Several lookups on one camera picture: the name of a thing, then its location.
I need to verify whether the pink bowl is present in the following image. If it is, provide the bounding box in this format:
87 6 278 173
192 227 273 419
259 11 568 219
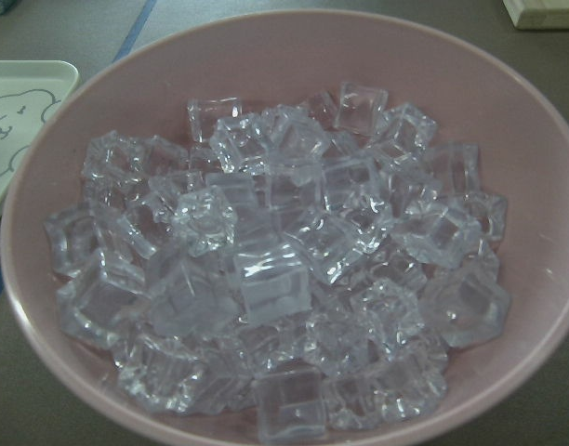
0 1 569 445

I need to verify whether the clear ice cubes pile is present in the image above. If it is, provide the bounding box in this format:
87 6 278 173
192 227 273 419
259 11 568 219
44 84 510 443

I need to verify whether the cream bear tray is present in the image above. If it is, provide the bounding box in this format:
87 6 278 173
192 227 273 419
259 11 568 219
0 60 80 216

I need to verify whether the wooden cutting board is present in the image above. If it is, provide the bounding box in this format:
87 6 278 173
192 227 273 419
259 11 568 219
502 0 569 31

